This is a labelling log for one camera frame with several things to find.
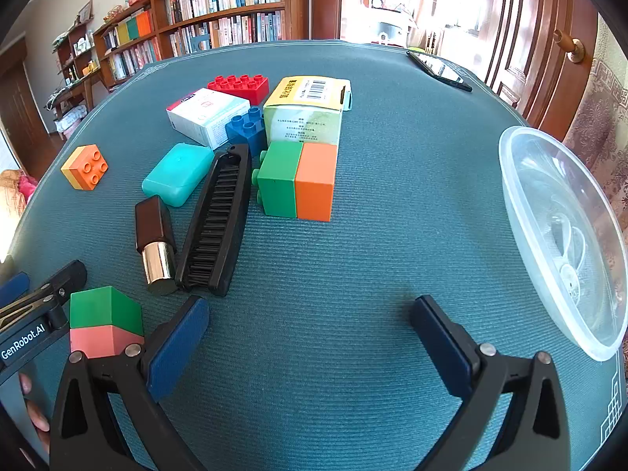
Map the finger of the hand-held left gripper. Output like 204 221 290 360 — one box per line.
0 271 31 309
0 260 88 329

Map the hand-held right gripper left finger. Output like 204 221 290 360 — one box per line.
49 295 212 471

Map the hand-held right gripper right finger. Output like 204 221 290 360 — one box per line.
410 295 572 471

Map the green and pink toy block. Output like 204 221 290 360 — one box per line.
69 285 146 359

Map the brown and gold lipstick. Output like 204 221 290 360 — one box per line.
135 195 178 296

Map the orange and yellow toy brick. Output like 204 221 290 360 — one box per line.
60 144 110 191

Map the black folding comb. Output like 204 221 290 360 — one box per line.
174 143 253 298

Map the teal plastic case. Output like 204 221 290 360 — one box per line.
141 142 215 208

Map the clear plastic bowl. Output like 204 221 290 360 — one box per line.
498 126 628 363

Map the green and orange toy block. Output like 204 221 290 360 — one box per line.
251 141 339 223

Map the white medicine box red label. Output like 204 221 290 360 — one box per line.
166 87 252 150

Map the blue toy brick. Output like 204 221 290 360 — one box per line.
225 107 268 158

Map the red toy brick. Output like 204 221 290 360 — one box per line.
207 75 270 107

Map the yellow and white carton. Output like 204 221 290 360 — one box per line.
262 76 351 147

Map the person's left hand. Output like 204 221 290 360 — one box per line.
18 372 51 447

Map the small dark wooden shelf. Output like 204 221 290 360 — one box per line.
51 16 104 109

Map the black smartphone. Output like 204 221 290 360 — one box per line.
406 49 473 93

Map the patterned purple curtain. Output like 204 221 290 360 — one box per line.
564 15 628 236

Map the wooden bookshelf with books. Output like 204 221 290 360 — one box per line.
93 0 315 94

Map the brown wooden door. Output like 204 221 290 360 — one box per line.
478 0 599 128

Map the brass door knob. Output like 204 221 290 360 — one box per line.
553 29 586 64

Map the metal cart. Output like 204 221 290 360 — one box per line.
370 0 413 45

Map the wooden door frame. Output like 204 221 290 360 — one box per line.
285 0 344 42

